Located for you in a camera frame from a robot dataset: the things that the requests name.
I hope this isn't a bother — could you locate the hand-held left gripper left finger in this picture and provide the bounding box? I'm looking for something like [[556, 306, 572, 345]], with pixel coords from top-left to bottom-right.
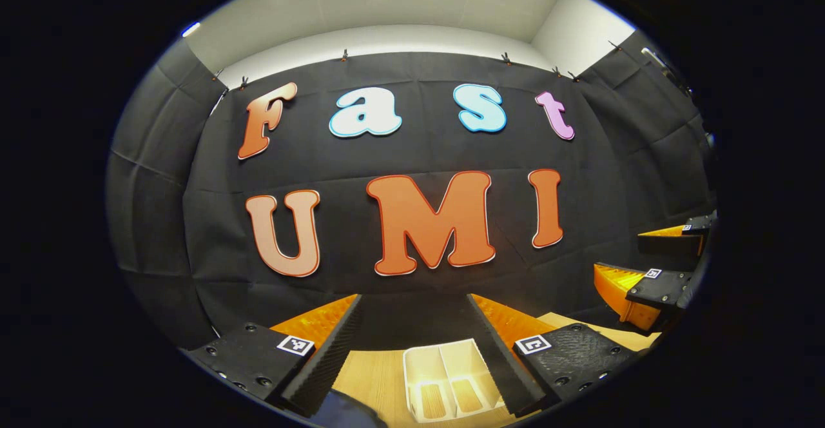
[[187, 294, 363, 418]]

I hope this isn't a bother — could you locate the row of small backdrop clips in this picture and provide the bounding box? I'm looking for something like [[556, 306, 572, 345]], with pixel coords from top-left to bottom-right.
[[213, 41, 625, 90]]

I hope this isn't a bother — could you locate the grey metal rod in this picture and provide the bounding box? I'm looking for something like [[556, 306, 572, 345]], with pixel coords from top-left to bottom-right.
[[641, 46, 694, 97]]

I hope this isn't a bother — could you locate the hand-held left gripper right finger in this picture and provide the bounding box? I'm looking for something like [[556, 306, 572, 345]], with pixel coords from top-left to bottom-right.
[[465, 294, 642, 416]]

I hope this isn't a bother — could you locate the white plastic bookshelf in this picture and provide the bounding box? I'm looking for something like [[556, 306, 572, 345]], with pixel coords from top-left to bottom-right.
[[403, 339, 507, 423]]

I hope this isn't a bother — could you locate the blue schoolbag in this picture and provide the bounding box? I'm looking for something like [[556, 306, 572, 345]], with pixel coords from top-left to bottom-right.
[[309, 389, 387, 428]]

